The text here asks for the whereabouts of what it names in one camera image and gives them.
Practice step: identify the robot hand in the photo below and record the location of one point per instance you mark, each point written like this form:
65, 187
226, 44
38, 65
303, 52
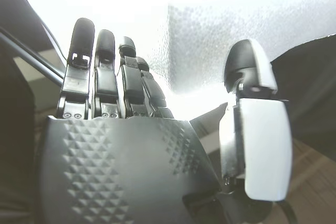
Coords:
126, 171

